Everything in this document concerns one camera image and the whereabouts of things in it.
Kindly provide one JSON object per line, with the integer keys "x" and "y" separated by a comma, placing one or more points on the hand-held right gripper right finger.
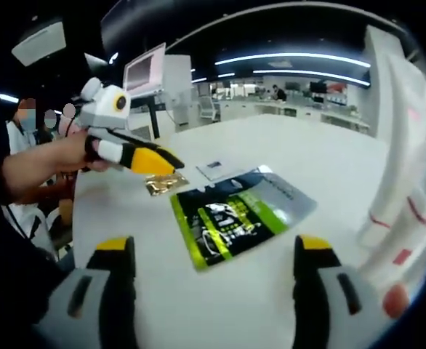
{"x": 309, "y": 291}

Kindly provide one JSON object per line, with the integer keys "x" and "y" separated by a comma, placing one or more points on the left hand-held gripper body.
{"x": 104, "y": 107}

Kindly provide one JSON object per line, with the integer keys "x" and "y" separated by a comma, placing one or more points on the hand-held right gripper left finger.
{"x": 120, "y": 291}

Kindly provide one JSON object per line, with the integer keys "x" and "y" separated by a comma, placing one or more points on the gold skincare sachet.
{"x": 165, "y": 183}

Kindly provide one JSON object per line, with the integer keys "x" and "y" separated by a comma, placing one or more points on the white skincare sachet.
{"x": 213, "y": 170}

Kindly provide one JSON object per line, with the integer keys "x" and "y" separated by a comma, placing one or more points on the skincare bottle red label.
{"x": 398, "y": 270}

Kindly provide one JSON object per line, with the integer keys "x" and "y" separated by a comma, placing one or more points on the green skincare sachet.
{"x": 235, "y": 218}

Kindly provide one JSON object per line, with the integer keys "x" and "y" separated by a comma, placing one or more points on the white skincare tube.
{"x": 398, "y": 145}

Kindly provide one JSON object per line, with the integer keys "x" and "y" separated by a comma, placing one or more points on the person's left hand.
{"x": 76, "y": 154}

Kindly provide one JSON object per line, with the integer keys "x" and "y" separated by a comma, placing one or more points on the person's right hand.
{"x": 396, "y": 301}

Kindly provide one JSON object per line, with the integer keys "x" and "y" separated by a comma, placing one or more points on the white mesh office chair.
{"x": 207, "y": 109}

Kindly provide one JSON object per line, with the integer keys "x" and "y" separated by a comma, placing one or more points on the ceiling air conditioner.
{"x": 38, "y": 43}

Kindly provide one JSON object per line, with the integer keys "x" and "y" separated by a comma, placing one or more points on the person's dark clothed torso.
{"x": 9, "y": 261}

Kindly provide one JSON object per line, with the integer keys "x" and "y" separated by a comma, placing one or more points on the white office counter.
{"x": 307, "y": 112}

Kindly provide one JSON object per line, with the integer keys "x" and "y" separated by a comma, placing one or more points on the ceiling light strip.
{"x": 293, "y": 58}
{"x": 307, "y": 74}

